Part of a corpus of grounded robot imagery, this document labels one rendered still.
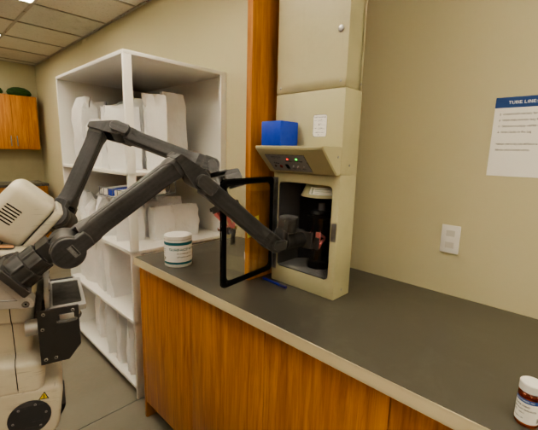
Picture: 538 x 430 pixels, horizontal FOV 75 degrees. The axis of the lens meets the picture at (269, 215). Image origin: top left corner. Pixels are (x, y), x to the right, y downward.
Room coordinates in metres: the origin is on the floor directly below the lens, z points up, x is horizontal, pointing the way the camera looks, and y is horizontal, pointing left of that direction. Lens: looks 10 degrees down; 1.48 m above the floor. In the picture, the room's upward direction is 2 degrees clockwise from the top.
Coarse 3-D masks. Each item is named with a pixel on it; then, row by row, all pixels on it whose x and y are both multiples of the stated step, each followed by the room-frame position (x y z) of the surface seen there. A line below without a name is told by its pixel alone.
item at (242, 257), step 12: (228, 192) 1.22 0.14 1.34; (240, 192) 1.27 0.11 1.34; (252, 192) 1.33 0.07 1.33; (264, 192) 1.39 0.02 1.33; (252, 204) 1.33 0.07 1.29; (264, 204) 1.39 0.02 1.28; (264, 216) 1.39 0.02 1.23; (228, 228) 1.22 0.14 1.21; (240, 228) 1.27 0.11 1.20; (228, 240) 1.22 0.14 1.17; (240, 240) 1.27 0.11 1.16; (252, 240) 1.33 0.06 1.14; (228, 252) 1.22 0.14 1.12; (240, 252) 1.28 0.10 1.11; (252, 252) 1.33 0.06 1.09; (264, 252) 1.40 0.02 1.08; (228, 264) 1.22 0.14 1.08; (240, 264) 1.28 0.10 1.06; (252, 264) 1.33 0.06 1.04; (264, 264) 1.40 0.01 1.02; (228, 276) 1.22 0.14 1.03
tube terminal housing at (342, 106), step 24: (288, 96) 1.41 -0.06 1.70; (312, 96) 1.33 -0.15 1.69; (336, 96) 1.26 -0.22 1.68; (360, 96) 1.31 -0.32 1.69; (288, 120) 1.41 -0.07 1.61; (312, 120) 1.33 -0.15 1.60; (336, 120) 1.26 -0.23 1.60; (312, 144) 1.33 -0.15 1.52; (336, 144) 1.25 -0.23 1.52; (336, 192) 1.24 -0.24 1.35; (336, 216) 1.24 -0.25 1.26; (336, 240) 1.24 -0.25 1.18; (336, 264) 1.25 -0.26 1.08; (312, 288) 1.30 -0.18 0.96; (336, 288) 1.25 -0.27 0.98
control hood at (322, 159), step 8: (264, 152) 1.36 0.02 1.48; (272, 152) 1.33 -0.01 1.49; (280, 152) 1.30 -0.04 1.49; (288, 152) 1.27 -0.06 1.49; (296, 152) 1.25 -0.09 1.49; (304, 152) 1.22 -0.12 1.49; (312, 152) 1.20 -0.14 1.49; (320, 152) 1.17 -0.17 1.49; (328, 152) 1.18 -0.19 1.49; (336, 152) 1.21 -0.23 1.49; (264, 160) 1.41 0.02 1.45; (312, 160) 1.23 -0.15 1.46; (320, 160) 1.21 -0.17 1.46; (328, 160) 1.18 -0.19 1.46; (336, 160) 1.22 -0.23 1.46; (272, 168) 1.41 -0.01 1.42; (312, 168) 1.27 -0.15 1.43; (320, 168) 1.24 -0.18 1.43; (328, 168) 1.21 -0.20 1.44; (336, 168) 1.22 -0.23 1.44
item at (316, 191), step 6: (306, 186) 1.39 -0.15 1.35; (312, 186) 1.36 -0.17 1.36; (318, 186) 1.34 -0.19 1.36; (324, 186) 1.34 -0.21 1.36; (306, 192) 1.37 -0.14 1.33; (312, 192) 1.34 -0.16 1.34; (318, 192) 1.33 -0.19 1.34; (324, 192) 1.33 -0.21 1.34; (330, 192) 1.33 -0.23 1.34; (318, 198) 1.32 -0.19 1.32; (324, 198) 1.32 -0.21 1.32; (330, 198) 1.32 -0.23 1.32
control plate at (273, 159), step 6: (270, 156) 1.36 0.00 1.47; (276, 156) 1.33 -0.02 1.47; (282, 156) 1.31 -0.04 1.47; (288, 156) 1.29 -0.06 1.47; (294, 156) 1.27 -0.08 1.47; (300, 156) 1.25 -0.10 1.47; (270, 162) 1.39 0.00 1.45; (276, 162) 1.37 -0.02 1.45; (282, 162) 1.34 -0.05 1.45; (288, 162) 1.32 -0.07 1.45; (294, 162) 1.30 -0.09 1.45; (300, 162) 1.28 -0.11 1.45; (306, 162) 1.26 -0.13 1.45; (276, 168) 1.40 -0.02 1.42; (282, 168) 1.37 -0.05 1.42; (294, 168) 1.33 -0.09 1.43; (300, 168) 1.31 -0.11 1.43; (306, 168) 1.28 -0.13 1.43
